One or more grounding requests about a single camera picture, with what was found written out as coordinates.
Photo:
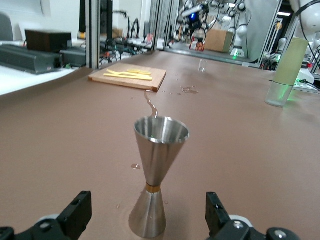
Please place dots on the lemon slice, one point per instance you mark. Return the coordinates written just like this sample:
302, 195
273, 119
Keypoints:
133, 70
145, 72

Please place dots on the wooden cutting board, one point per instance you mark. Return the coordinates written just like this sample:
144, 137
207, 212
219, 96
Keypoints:
150, 82

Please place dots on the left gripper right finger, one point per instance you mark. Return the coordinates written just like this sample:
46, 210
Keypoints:
225, 225

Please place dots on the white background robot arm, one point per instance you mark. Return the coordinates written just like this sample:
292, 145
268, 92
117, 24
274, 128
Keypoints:
240, 30

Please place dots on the aluminium frame post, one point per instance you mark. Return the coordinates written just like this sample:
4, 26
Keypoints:
93, 32

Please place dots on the small clear glass cup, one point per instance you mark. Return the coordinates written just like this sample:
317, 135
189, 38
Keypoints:
203, 66

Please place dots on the long liquid spill streak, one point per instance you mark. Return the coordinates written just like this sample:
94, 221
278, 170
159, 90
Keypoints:
151, 105

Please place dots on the dark brown box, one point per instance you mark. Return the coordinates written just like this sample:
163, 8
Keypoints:
47, 40

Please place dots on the black electronics unit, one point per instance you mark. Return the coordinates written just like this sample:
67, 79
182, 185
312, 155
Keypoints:
25, 60

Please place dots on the small liquid spill spot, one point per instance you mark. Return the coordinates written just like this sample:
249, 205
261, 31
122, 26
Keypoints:
135, 166

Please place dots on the large cardboard box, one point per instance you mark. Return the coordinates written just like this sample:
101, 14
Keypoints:
218, 41

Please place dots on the yellow plastic knife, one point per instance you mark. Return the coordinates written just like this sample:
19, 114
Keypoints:
130, 77

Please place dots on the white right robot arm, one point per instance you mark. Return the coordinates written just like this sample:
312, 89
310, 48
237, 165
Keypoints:
310, 15

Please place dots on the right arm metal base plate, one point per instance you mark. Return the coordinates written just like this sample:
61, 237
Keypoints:
307, 88

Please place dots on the brown table cover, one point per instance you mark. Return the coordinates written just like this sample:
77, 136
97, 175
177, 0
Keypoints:
75, 150

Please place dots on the grey chair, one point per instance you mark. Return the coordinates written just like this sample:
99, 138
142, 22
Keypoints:
6, 26

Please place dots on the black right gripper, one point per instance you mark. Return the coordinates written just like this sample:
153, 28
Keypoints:
193, 20

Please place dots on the steel double jigger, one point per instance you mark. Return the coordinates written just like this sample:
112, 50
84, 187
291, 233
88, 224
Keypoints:
157, 155

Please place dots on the yellow plastic fork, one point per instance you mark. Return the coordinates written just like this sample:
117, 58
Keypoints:
115, 72

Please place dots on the green sleeved glass bottle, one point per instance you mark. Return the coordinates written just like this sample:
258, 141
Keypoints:
290, 65

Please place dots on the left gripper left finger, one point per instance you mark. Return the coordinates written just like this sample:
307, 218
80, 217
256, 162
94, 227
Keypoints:
62, 222

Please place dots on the liquid spill puddle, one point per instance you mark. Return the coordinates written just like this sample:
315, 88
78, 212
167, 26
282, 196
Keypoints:
190, 90

